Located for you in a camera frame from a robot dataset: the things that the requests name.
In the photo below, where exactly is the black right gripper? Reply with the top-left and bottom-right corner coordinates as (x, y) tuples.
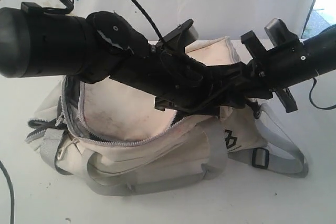
(210, 31), (319, 113)

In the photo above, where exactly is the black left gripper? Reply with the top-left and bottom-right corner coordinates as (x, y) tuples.
(149, 48), (236, 111)

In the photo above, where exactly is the white fabric duffel bag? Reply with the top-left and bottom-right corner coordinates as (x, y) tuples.
(25, 36), (309, 197)

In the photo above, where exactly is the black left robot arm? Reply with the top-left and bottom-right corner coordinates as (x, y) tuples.
(1, 3), (249, 114)

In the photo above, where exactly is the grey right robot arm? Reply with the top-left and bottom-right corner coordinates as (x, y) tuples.
(240, 20), (335, 113)

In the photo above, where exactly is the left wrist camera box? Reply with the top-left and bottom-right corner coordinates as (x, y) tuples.
(156, 19), (198, 51)

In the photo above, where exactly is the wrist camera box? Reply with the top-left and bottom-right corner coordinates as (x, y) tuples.
(264, 18), (299, 47)
(156, 19), (198, 51)

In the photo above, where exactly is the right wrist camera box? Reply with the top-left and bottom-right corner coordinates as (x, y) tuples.
(264, 18), (299, 47)

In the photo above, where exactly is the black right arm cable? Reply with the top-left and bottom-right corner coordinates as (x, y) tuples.
(308, 77), (336, 111)

